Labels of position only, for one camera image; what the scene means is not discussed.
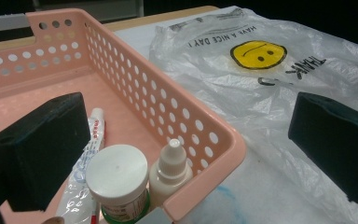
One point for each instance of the clear smiley plastic bag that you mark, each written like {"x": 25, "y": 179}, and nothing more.
{"x": 230, "y": 93}

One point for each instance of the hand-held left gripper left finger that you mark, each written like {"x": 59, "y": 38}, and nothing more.
{"x": 37, "y": 149}

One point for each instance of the white-lidded round jar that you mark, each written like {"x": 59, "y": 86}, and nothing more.
{"x": 116, "y": 169}

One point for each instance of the small white dropper bottle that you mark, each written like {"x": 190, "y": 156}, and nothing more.
{"x": 167, "y": 183}

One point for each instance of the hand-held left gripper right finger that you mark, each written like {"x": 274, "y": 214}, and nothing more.
{"x": 332, "y": 146}

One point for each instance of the pink perforated plastic basket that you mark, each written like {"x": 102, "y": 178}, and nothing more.
{"x": 130, "y": 130}

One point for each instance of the white ointment tube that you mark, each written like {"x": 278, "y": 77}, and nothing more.
{"x": 80, "y": 186}

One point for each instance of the small red white tube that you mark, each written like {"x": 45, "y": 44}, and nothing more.
{"x": 93, "y": 216}

